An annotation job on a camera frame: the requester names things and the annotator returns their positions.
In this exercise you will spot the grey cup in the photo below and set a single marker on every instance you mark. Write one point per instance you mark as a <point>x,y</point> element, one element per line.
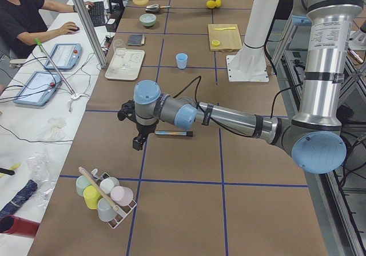
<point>105,211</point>

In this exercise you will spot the lower blue teach pendant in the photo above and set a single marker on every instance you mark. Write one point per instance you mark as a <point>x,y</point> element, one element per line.
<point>39,89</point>

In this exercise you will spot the wooden cutting board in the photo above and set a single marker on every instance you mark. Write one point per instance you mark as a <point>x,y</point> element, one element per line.
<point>230,40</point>

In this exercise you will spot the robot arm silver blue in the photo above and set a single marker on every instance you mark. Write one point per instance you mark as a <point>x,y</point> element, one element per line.
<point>312,136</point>

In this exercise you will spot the aluminium frame post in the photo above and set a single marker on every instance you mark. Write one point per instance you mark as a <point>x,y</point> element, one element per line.
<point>90,31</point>

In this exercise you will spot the grey yellow folded cloth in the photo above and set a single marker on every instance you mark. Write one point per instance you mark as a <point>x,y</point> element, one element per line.
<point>136,40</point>

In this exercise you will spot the light blue cup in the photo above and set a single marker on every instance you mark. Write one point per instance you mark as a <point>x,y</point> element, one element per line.
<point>181,60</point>

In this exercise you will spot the wooden rack handle stick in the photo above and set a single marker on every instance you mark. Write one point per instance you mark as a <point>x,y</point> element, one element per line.
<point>104,195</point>

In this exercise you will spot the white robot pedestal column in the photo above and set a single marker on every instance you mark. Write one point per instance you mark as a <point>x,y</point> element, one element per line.
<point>249,64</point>

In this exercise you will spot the red cylinder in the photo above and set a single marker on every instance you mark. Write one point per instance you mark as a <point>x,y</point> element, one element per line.
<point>13,225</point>

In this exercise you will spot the blue folded umbrella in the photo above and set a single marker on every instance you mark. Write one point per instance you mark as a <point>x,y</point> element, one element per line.
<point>20,199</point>

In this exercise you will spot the mint green cup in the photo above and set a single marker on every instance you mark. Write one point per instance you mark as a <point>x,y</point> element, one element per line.
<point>81,184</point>

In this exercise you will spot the white crumpled cloth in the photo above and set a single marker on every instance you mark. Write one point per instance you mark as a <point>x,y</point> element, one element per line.
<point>54,130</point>

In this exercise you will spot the metal ice scoop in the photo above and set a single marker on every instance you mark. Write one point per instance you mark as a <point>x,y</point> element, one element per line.
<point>155,8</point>

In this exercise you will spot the upper blue teach pendant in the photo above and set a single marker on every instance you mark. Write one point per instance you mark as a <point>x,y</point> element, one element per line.
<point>66,55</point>

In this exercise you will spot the black keyboard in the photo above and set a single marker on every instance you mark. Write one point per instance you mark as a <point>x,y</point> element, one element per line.
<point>97,13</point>

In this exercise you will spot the white cup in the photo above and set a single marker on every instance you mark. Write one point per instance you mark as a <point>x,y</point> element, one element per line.
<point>108,184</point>

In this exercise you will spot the silver metal rod black tip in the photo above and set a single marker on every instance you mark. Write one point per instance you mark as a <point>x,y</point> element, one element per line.
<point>162,133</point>

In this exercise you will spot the yellow plastic knife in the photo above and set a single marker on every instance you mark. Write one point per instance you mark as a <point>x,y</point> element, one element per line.
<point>225,28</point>

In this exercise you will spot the lemon half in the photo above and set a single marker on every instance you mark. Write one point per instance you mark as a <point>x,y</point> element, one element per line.
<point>215,42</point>

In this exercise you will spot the crumpled clear plastic bag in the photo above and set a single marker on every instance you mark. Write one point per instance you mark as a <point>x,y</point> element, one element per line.
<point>44,172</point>

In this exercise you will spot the metal rod green tip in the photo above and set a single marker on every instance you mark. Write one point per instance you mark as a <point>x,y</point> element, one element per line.
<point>73,93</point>

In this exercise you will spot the blue teach pendant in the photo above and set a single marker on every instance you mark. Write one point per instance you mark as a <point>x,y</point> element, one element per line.
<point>39,89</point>
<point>66,55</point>

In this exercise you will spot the pink cup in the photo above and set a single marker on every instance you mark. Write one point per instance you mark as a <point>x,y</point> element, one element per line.
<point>121,195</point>

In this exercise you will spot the clear drinking glass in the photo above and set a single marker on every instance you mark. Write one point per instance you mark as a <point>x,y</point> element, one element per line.
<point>119,48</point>

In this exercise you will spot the seated person black shirt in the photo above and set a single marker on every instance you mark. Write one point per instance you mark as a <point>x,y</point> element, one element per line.
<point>21,24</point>

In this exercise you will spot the cream serving tray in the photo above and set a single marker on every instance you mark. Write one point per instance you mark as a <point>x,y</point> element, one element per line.
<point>126,68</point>

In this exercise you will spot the white wire cup rack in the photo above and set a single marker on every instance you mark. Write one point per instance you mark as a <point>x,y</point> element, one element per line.
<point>124,211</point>

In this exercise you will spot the green bowl with ice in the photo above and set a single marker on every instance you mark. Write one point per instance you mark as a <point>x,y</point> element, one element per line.
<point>148,19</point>

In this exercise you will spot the yellow cup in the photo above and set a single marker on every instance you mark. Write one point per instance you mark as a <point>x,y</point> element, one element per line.
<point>91,197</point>

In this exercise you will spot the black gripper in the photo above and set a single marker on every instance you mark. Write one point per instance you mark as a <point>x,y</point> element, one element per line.
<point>142,130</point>

